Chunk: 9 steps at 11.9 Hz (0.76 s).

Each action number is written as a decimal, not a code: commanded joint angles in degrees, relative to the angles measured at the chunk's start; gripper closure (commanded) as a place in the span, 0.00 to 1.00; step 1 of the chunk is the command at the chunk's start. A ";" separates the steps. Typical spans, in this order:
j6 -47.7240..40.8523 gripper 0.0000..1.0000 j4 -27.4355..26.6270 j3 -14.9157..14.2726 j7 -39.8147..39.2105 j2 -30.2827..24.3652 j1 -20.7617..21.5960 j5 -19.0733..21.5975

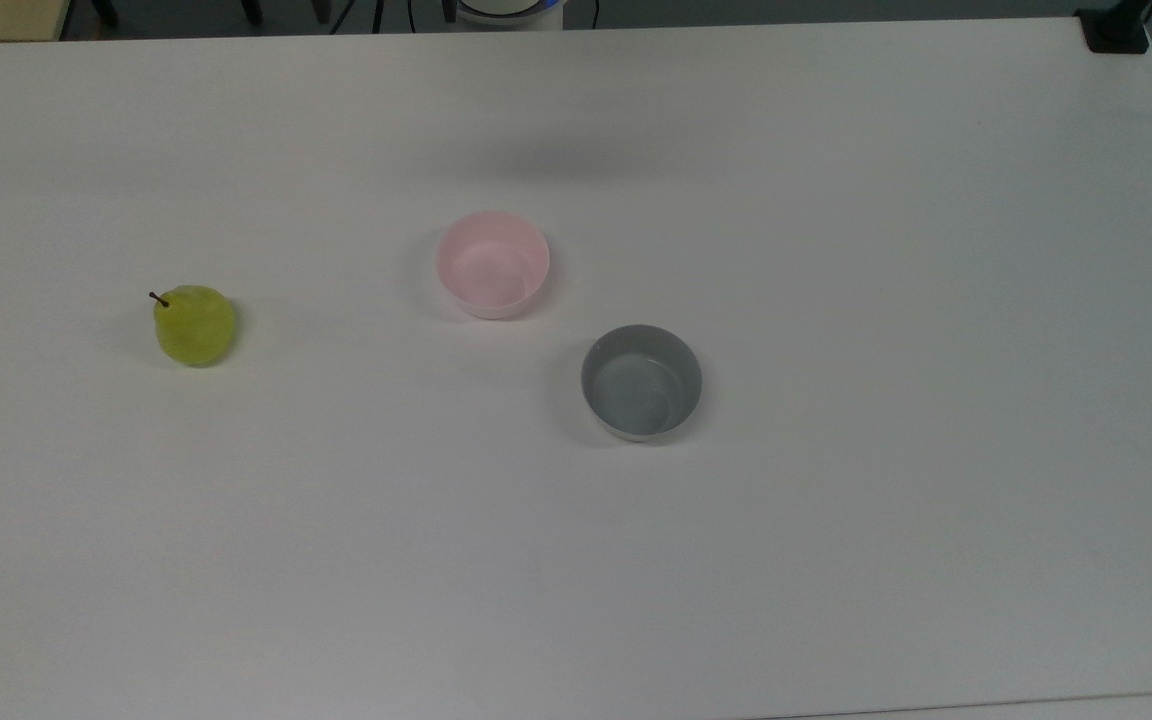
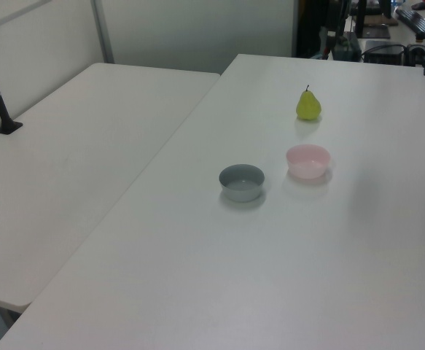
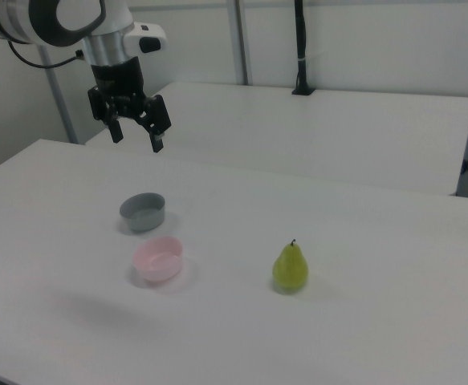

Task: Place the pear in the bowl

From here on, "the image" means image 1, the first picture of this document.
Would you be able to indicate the green apple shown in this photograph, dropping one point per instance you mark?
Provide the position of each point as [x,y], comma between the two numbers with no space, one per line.
[195,327]

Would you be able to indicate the black chair leg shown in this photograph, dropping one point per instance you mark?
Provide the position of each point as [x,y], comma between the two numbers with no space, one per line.
[106,10]
[251,10]

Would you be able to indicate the pink plastic bowl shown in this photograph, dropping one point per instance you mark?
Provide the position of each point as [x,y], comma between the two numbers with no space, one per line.
[492,266]

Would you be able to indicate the black table clamp mount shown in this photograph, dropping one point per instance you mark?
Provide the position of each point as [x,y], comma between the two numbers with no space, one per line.
[1116,30]

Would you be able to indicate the grey plastic bowl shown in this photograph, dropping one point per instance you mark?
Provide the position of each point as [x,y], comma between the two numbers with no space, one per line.
[641,385]

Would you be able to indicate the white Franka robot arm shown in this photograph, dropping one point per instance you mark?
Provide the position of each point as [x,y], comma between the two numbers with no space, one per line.
[508,12]

